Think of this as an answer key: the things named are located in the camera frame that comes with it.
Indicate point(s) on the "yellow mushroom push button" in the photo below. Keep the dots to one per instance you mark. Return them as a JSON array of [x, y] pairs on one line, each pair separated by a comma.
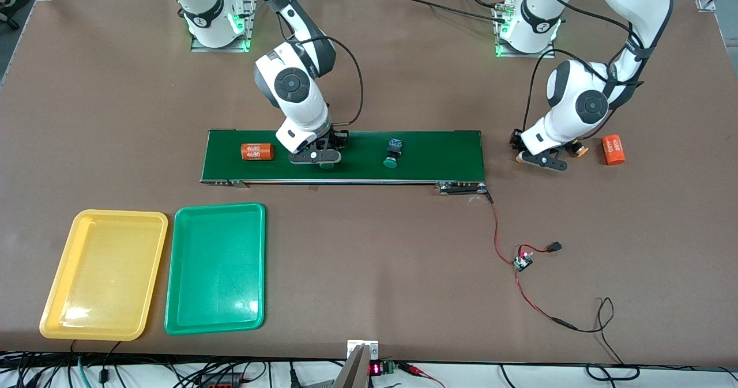
[[581, 151], [520, 157]]

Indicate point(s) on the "green mushroom push button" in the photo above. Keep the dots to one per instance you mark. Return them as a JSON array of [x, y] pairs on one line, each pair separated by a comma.
[[327, 166], [394, 150]]

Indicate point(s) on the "orange cylinder marked 4680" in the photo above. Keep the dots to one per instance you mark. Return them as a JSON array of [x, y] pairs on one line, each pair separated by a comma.
[[613, 149], [256, 152]]

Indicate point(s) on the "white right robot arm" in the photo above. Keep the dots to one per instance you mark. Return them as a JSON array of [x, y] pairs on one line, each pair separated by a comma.
[[300, 105]]

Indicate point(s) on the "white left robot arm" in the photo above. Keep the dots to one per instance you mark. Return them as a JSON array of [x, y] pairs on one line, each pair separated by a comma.
[[576, 105]]

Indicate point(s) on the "green belt conveyor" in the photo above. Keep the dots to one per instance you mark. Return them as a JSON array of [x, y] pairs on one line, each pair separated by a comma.
[[438, 157]]

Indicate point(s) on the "black plug with red lead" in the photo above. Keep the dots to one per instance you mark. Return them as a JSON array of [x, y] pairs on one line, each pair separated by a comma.
[[554, 247]]

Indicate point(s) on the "small speed controller board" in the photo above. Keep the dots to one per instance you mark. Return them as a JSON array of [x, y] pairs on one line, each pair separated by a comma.
[[523, 261]]

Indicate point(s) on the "green plastic tray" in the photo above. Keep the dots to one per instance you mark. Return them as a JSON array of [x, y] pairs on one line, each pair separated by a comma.
[[216, 267]]

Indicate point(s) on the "red digit display module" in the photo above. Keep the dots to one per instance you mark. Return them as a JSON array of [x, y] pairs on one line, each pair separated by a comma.
[[376, 369]]

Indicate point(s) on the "yellow plastic tray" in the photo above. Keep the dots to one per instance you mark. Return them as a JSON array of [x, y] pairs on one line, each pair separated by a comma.
[[104, 272]]

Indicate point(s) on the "red clip lead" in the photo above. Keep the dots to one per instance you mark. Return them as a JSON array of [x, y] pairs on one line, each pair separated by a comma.
[[412, 369]]

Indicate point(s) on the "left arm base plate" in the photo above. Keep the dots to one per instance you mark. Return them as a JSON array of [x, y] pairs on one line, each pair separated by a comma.
[[530, 55]]

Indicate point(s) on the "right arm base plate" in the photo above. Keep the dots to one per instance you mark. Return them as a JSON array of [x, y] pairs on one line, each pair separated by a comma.
[[222, 48]]

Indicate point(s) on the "white pole bracket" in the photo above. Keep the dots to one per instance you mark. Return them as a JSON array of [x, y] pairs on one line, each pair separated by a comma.
[[373, 350]]

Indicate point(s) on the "aluminium camera pole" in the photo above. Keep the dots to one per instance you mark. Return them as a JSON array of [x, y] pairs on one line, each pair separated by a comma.
[[354, 373]]

